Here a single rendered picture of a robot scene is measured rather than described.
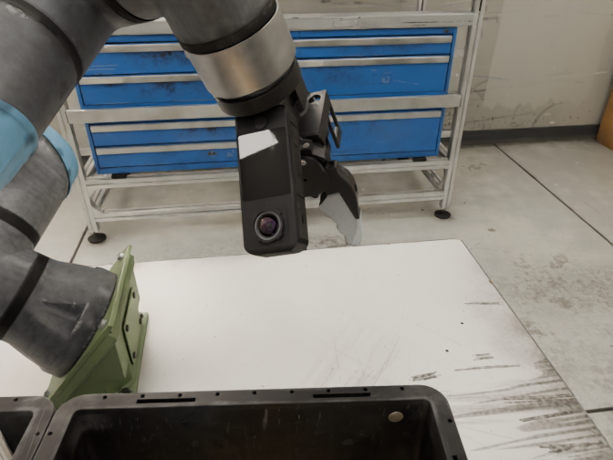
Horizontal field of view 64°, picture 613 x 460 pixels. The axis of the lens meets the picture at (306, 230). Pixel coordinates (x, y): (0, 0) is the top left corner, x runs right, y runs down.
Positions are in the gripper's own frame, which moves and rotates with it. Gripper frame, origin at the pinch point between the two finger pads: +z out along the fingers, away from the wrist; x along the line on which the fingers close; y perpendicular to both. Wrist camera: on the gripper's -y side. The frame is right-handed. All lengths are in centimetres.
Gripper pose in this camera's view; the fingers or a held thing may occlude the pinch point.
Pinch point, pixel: (326, 245)
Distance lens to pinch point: 51.4
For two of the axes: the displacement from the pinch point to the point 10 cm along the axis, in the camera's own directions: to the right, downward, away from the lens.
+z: 3.3, 6.1, 7.2
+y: 1.3, -7.9, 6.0
